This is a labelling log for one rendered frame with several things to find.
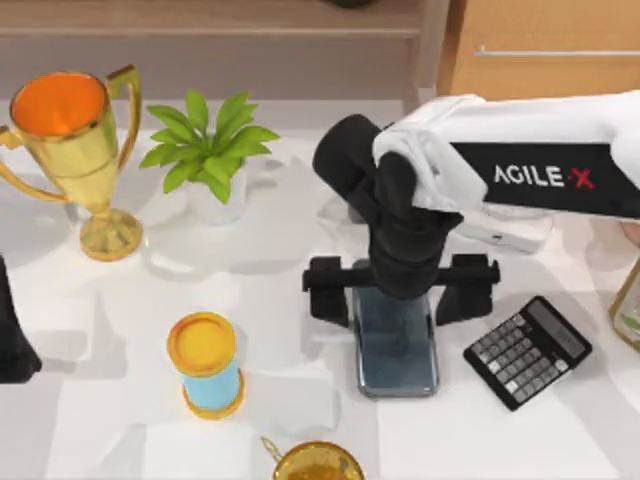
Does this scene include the dark smartphone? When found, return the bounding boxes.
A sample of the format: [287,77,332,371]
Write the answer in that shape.
[351,258,442,400]

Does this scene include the pale grey rounded box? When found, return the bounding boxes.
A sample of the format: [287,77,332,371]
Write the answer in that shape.
[460,208,554,254]

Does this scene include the black calculator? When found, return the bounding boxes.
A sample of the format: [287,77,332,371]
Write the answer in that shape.
[462,294,595,414]

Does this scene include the blue and yellow can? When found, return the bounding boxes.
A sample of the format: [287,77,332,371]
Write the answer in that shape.
[165,311,247,422]

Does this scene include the small gold trophy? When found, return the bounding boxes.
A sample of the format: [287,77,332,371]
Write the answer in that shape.
[259,434,367,480]

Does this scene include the yellow-green glass bottle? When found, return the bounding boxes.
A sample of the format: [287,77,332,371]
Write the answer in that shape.
[606,258,640,352]

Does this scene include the green plant in white pot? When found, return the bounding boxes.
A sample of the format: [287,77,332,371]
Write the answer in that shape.
[138,89,282,226]

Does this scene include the wooden cupboard door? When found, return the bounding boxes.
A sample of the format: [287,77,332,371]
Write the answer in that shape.
[436,0,640,101]

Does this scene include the wooden open shelf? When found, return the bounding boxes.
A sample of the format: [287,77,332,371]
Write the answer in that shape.
[0,0,437,102]

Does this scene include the large gold trophy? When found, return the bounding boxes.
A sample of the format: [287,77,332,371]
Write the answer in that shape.
[0,63,146,262]

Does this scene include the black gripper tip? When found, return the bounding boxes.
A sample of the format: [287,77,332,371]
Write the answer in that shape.
[0,254,44,386]

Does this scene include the long metal handle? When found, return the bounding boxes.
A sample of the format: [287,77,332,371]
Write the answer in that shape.
[473,44,640,59]

